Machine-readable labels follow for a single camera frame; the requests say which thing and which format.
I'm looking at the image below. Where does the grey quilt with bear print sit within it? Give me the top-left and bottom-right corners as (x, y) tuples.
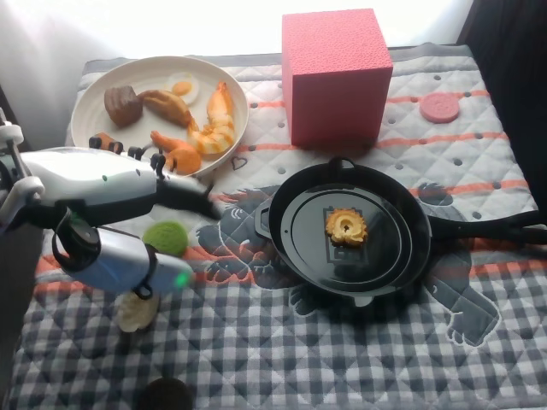
(8, 42), (540, 410)

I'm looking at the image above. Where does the toy egg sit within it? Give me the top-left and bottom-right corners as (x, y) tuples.
(164, 72), (202, 106)

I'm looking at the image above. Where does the white round plate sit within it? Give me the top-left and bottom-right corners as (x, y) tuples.
(70, 56), (251, 179)

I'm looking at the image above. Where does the red cube box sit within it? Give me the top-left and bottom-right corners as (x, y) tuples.
(280, 7), (394, 150)

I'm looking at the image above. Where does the cream swirl cookie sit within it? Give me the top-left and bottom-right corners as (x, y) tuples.
(116, 293), (157, 335)

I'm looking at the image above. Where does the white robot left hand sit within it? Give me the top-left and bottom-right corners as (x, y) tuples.
(19, 133), (224, 226)

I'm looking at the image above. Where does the brown toy steak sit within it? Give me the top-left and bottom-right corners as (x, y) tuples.
(103, 85), (144, 128)

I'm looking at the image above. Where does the green round disc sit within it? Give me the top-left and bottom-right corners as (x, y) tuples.
(142, 219), (190, 258)

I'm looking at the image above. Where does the brown round disc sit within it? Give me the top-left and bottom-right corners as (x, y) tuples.
(140, 378), (191, 410)

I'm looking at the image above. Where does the pink round disc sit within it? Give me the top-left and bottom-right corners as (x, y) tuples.
(418, 93), (458, 126)

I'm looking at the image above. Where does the yellow ring cookie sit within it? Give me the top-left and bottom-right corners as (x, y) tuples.
(324, 208), (368, 247)

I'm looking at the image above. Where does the black frying pan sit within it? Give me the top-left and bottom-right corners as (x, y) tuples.
(255, 156), (547, 309)

